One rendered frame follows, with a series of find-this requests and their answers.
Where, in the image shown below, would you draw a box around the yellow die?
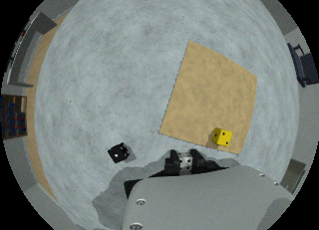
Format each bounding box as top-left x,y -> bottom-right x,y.
211,127 -> 232,146

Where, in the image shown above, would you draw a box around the tan square mat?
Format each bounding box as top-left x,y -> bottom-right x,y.
159,41 -> 257,154

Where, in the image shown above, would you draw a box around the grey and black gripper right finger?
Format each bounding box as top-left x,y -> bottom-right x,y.
189,148 -> 229,174

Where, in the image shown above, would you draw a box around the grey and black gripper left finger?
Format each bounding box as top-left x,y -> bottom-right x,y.
124,149 -> 180,199

